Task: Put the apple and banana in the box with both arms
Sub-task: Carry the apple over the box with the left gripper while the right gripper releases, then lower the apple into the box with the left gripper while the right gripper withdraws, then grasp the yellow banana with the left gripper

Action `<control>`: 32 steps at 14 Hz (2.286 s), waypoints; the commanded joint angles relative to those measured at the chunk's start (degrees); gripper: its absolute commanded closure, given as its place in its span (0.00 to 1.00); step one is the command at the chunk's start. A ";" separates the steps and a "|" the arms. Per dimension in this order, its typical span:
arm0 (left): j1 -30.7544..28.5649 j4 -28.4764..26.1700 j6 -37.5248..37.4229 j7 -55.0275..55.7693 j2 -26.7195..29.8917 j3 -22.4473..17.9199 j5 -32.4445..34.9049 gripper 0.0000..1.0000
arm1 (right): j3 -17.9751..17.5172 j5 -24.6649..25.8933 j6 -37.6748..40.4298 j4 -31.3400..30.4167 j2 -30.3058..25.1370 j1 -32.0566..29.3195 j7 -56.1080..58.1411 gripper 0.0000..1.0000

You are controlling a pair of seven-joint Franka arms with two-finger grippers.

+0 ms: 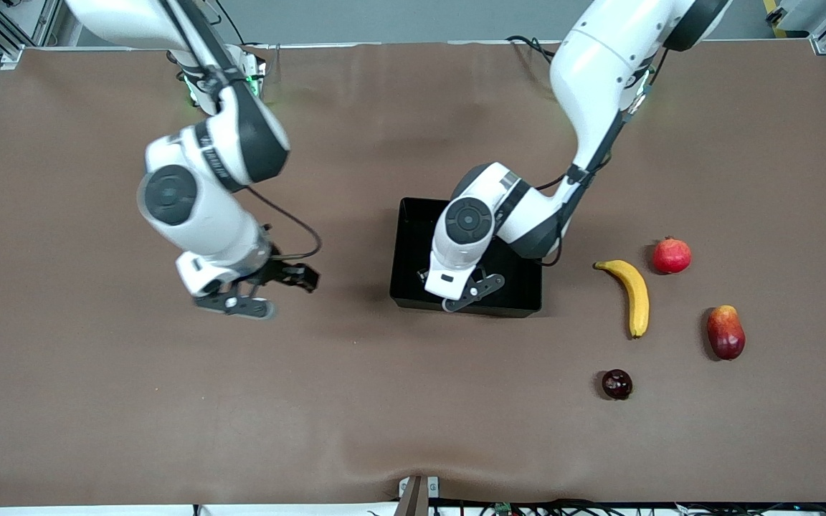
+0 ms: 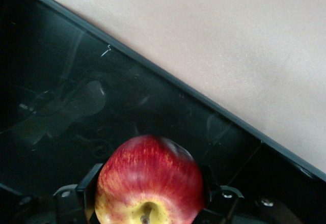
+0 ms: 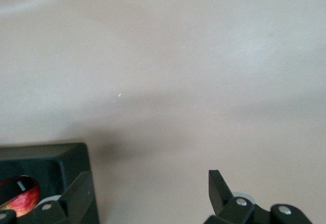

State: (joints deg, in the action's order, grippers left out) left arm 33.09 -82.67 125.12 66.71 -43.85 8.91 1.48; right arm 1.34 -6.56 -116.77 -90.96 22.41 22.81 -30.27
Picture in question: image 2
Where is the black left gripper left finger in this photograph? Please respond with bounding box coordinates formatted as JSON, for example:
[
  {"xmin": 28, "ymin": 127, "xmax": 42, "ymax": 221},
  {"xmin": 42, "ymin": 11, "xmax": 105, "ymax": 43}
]
[{"xmin": 0, "ymin": 163, "xmax": 104, "ymax": 224}]

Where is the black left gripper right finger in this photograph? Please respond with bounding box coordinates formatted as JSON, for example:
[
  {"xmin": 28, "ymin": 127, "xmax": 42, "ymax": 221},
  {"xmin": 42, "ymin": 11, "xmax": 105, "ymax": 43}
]
[{"xmin": 196, "ymin": 166, "xmax": 304, "ymax": 224}]

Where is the black plastic box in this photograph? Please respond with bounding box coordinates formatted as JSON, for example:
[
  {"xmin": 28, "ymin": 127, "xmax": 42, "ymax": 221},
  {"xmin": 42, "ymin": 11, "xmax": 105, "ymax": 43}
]
[{"xmin": 0, "ymin": 0, "xmax": 326, "ymax": 224}]

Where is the brown table mat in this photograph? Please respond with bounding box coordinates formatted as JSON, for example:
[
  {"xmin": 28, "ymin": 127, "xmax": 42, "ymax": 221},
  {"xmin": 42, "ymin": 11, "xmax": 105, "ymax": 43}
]
[{"xmin": 22, "ymin": 0, "xmax": 326, "ymax": 174}]

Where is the red yellow apple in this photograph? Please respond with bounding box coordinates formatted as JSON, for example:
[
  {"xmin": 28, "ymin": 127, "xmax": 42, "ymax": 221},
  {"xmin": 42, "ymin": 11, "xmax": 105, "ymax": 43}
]
[{"xmin": 94, "ymin": 134, "xmax": 206, "ymax": 224}]

